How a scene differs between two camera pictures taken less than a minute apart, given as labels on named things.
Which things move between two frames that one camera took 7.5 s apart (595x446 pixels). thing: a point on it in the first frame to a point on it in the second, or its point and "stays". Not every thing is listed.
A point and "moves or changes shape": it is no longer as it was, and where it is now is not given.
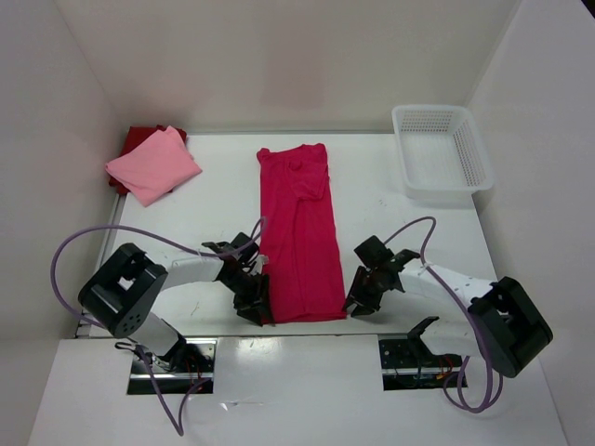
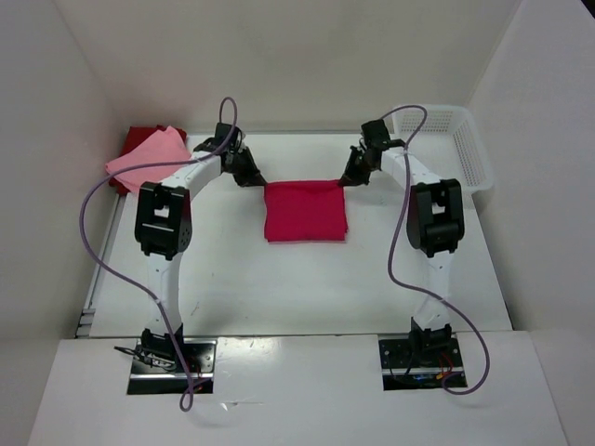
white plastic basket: x=443 y=154 stays
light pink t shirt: x=156 y=165 stays
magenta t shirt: x=299 y=234 moves or changes shape
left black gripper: x=249 y=308 to x=252 y=176
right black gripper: x=356 y=295 to x=351 y=177
